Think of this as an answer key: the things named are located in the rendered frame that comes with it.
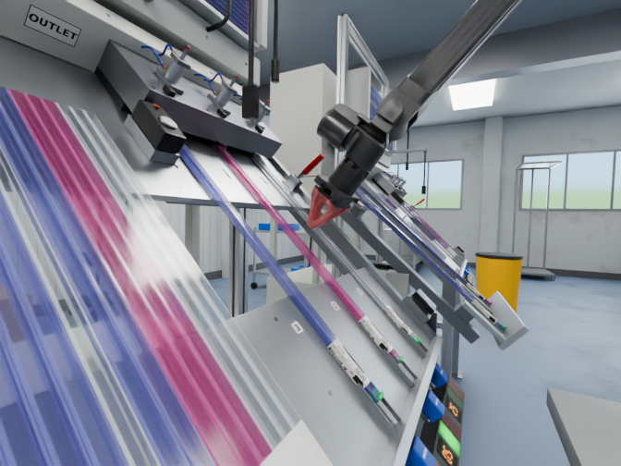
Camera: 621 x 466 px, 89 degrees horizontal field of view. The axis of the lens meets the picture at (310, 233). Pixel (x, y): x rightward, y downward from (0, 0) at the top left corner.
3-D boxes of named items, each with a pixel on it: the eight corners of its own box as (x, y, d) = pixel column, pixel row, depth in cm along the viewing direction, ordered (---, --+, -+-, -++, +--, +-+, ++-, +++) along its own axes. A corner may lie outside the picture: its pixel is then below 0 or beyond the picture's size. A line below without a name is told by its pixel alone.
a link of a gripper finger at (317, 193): (292, 215, 62) (319, 177, 59) (309, 215, 69) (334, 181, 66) (315, 238, 60) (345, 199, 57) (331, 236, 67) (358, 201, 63)
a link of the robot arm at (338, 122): (408, 105, 52) (405, 126, 61) (355, 68, 55) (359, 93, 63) (361, 162, 53) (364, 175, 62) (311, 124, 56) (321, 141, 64)
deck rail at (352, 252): (417, 355, 65) (440, 338, 62) (415, 359, 63) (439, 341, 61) (229, 138, 87) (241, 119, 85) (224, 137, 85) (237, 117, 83)
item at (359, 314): (396, 362, 46) (404, 357, 46) (395, 367, 45) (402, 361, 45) (215, 145, 62) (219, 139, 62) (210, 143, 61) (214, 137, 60)
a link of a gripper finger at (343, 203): (289, 215, 62) (316, 177, 58) (307, 215, 68) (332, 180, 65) (313, 239, 59) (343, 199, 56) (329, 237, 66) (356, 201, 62)
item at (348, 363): (375, 399, 37) (384, 393, 36) (371, 406, 35) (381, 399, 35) (167, 130, 52) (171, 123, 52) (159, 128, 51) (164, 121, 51)
